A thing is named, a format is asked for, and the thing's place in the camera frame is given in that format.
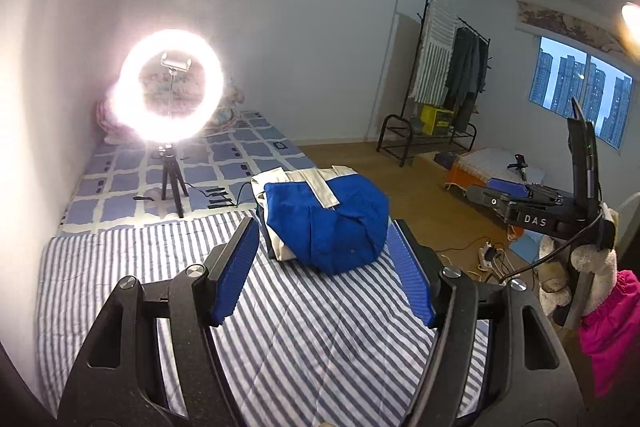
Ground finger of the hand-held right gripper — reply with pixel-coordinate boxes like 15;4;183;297
467;178;533;217
530;185;564;204

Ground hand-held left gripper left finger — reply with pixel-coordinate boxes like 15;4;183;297
57;217;262;427

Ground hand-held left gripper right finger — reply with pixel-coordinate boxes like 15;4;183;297
387;219;588;427

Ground beige and blue jacket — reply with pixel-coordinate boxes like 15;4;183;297
250;165;391;277

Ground person's right forearm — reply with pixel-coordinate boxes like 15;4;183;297
580;269;640;400

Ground black clothes rack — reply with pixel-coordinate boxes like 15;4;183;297
377;0;493;168

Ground dark hanging clothes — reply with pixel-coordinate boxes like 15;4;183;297
442;27;491;135

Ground person's right hand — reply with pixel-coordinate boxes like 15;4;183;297
570;204;623;315

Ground small mattress with orange skirt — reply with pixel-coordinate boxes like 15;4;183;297
442;147;546;208

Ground blue floor mat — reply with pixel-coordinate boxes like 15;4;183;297
507;234;543;268

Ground white power strip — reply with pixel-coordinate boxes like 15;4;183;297
477;242;506;273

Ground beige plush toy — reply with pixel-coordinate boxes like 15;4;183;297
537;237;573;318

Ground yellow box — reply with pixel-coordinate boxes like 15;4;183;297
420;104;456;138

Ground blue striped blanket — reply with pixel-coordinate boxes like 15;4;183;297
35;207;493;427

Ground window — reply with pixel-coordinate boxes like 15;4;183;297
532;34;633;152

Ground black tripod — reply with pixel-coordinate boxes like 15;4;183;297
159;146;191;219

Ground blue checkered bed sheet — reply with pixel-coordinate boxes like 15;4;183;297
60;109;321;235

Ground white striped hanging garment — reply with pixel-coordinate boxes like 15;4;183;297
415;2;458;105

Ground patterned window valance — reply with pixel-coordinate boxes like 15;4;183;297
515;0;640;55

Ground ceiling lamp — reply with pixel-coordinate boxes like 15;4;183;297
617;2;640;48

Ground phone holder clamp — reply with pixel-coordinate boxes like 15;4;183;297
160;53;193;74

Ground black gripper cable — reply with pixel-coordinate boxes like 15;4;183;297
492;212;608;283

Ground black ring light cable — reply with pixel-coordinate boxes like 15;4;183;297
180;157;263;208

